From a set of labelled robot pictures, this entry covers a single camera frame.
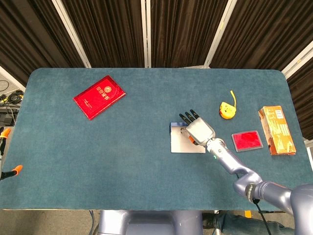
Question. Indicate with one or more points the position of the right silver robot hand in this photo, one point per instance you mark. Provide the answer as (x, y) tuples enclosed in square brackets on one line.
[(200, 129)]

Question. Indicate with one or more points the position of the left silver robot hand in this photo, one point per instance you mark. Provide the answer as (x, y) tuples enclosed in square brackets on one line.
[(5, 133)]

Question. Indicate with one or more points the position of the blue glasses case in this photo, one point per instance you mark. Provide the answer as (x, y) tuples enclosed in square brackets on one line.
[(178, 144)]

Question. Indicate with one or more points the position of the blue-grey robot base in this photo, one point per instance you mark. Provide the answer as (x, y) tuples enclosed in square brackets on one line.
[(151, 222)]

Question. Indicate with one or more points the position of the black power adapter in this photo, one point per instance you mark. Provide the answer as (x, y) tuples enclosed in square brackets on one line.
[(6, 117)]

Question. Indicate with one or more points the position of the yellow tape measure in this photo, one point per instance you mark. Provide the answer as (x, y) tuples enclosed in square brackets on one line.
[(226, 110)]

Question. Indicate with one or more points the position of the red ink pad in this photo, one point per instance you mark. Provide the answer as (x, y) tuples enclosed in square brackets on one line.
[(247, 140)]

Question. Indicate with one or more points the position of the orange carton box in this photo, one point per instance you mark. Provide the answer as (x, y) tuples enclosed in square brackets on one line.
[(276, 129)]

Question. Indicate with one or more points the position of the teal table cloth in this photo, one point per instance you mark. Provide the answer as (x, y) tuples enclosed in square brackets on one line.
[(122, 159)]

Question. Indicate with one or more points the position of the black shoe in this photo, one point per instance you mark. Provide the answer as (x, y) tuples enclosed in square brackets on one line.
[(208, 221)]

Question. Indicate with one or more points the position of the blue jeans leg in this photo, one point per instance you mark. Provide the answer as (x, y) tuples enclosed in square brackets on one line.
[(232, 222)]

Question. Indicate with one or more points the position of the dark brown curtain panel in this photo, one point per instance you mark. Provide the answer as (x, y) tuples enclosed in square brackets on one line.
[(110, 31), (269, 29), (29, 36), (303, 98), (185, 31)]

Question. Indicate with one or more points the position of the red certificate book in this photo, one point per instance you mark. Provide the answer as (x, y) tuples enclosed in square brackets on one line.
[(99, 98)]

